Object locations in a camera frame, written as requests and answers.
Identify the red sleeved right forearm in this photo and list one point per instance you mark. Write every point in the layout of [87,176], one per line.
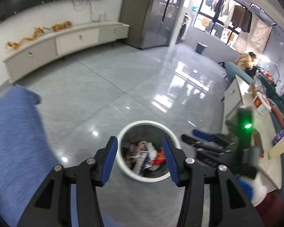
[271,210]

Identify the blue fuzzy table cloth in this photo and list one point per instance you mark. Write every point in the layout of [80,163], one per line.
[25,156]

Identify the white grey TV cabinet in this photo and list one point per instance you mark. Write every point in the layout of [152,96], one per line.
[54,45]

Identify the bright red snack wrapper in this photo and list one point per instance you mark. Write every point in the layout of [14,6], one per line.
[159,159]

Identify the grey double door refrigerator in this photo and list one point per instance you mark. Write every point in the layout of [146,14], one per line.
[151,21]

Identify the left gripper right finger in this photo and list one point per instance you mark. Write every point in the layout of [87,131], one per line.
[229,204]

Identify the red white paper bag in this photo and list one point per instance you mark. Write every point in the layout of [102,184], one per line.
[148,146]

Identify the golden dragon figurine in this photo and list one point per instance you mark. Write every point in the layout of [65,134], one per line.
[36,32]

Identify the golden tiger figurine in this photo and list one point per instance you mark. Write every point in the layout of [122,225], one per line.
[64,25]

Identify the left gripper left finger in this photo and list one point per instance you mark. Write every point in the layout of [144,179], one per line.
[68,196]

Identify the right hand blue white glove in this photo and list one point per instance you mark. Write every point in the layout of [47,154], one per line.
[254,189]

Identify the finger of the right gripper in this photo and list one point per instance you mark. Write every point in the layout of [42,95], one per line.
[220,139]
[200,145]

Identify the seated person in tan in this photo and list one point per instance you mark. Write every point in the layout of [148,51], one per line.
[245,61]

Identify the white rimmed trash bin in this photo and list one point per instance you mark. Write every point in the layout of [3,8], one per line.
[128,139]

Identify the white milk carton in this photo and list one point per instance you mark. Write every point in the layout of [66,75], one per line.
[139,161]

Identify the small teal bin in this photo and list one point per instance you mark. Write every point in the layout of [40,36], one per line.
[200,48]

